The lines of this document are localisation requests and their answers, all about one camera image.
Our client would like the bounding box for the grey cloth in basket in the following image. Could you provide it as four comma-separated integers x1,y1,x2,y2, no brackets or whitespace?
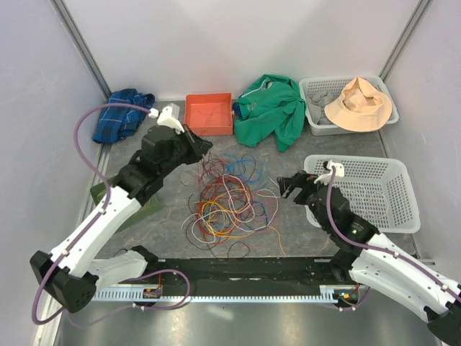
305,90,334,125

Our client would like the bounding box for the green jacket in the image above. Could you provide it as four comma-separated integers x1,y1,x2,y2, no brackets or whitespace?
233,74,307,152

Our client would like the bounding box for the tangled coloured wire pile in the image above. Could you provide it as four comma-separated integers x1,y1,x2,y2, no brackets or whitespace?
178,151,287,257

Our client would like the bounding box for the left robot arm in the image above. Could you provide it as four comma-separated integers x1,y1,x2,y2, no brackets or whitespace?
30,125,213,313

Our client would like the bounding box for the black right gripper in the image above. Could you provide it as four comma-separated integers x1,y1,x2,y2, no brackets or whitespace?
276,169,335,231

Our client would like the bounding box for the beige bucket hat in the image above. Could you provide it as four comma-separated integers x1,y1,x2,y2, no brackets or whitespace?
324,77,393,132

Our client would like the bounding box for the light blue cable duct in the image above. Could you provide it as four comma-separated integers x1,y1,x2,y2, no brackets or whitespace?
91,285,365,303

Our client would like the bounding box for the blue plaid cloth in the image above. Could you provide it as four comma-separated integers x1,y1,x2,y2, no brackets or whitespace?
92,89,156,144

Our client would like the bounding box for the green plastic tray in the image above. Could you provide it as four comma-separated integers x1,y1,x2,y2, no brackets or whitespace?
90,177,162,231

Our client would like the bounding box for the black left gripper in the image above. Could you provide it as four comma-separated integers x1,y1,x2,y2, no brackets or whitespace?
159,123,213,177

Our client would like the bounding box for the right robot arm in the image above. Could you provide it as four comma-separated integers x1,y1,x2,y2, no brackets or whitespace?
277,170,460,345

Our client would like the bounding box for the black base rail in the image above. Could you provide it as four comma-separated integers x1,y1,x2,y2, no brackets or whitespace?
117,256,408,297

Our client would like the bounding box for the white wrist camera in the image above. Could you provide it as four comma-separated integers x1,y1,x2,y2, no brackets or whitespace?
148,103,184,133
314,160,345,185

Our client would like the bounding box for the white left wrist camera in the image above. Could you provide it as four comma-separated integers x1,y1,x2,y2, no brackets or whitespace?
148,103,184,133

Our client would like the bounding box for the red wire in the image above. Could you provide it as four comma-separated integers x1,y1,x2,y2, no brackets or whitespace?
196,104,230,129

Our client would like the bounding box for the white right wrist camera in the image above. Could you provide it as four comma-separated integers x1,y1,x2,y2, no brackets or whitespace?
314,160,345,185

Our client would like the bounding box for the orange plastic tray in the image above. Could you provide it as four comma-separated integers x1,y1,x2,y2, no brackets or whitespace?
184,93,233,136

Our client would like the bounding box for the large white perforated basket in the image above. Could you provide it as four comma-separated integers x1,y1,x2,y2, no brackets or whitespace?
304,154,421,234

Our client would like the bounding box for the small white perforated basket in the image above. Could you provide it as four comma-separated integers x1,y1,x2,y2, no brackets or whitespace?
298,75,400,137

